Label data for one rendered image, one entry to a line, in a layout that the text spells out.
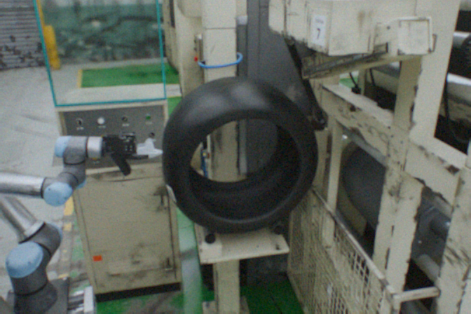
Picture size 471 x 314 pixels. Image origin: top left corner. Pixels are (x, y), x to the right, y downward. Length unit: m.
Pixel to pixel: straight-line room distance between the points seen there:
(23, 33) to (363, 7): 9.94
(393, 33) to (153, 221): 1.68
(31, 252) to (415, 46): 1.40
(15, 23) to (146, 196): 8.79
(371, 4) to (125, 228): 1.77
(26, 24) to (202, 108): 9.49
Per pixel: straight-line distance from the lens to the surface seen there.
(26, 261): 1.56
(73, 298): 1.78
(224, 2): 1.61
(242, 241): 1.67
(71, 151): 1.43
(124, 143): 1.40
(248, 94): 1.30
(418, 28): 1.09
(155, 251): 2.41
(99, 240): 2.37
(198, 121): 1.28
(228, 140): 1.74
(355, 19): 1.09
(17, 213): 1.65
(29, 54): 10.75
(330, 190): 1.96
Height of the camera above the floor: 1.82
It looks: 22 degrees down
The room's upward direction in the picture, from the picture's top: 1 degrees counter-clockwise
